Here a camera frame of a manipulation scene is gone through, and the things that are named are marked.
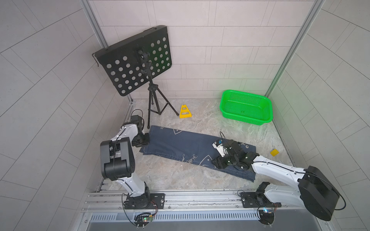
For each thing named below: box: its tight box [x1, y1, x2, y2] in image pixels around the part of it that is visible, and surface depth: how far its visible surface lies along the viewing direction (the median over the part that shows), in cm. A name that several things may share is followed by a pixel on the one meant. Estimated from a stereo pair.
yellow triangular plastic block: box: [179, 104, 193, 119], surface depth 110 cm
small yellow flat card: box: [269, 148, 280, 157], surface depth 90 cm
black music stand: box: [92, 25, 179, 129], surface depth 76 cm
